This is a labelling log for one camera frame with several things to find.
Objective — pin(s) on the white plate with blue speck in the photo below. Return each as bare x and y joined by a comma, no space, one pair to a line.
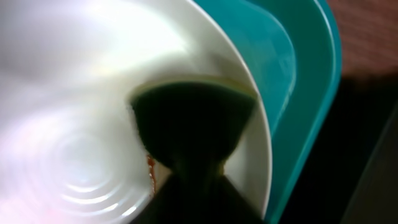
70,150

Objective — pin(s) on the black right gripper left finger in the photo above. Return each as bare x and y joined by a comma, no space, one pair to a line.
170,205

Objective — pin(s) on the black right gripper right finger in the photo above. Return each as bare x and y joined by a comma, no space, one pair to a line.
221,203

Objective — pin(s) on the green yellow sponge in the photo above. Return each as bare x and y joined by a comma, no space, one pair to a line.
191,119

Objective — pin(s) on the teal plastic tray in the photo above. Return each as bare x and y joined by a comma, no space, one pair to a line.
293,50

